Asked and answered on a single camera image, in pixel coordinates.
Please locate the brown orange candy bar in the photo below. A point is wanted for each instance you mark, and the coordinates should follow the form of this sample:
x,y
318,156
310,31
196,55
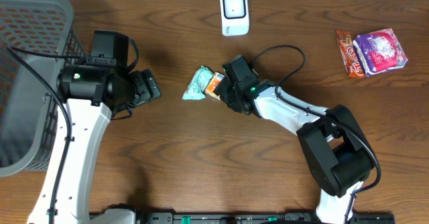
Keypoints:
x,y
352,65

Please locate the dark grey plastic basket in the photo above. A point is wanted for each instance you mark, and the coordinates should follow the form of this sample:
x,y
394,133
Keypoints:
x,y
41,33

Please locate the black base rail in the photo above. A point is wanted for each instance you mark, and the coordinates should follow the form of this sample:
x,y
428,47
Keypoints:
x,y
234,218

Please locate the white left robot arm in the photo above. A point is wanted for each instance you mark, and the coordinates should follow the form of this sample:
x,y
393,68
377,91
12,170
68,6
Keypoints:
x,y
91,92

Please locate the green wipes packet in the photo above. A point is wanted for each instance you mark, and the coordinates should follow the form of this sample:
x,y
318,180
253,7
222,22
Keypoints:
x,y
196,87

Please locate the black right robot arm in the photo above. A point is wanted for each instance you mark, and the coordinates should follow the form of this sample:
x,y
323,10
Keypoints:
x,y
336,151

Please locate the orange white small packet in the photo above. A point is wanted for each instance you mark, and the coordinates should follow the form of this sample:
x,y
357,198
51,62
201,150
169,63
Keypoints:
x,y
212,85

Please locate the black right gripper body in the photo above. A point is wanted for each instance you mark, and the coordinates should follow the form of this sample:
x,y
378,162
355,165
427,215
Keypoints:
x,y
228,94

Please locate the white barcode scanner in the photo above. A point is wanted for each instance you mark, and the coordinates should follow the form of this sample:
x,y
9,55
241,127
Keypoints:
x,y
235,17

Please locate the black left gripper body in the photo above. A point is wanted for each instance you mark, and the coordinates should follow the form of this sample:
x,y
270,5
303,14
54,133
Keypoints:
x,y
143,87

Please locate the red purple snack packet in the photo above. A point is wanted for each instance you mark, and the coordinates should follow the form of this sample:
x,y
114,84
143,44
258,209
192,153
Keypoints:
x,y
379,52

